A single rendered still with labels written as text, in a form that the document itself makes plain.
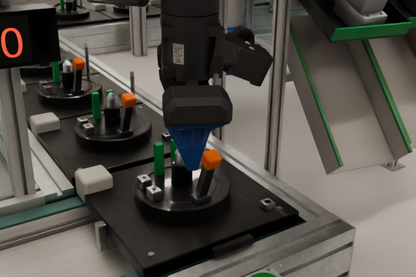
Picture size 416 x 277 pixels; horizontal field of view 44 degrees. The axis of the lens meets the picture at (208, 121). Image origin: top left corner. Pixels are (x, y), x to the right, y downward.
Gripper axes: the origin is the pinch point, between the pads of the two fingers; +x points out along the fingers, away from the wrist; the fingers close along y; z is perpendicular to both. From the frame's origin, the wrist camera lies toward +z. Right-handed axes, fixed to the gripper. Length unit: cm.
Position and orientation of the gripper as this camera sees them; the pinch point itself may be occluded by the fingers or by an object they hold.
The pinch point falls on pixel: (189, 122)
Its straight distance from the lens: 56.2
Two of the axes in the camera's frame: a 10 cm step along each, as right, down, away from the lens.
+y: -1.2, -4.3, 9.0
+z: 9.9, -0.3, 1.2
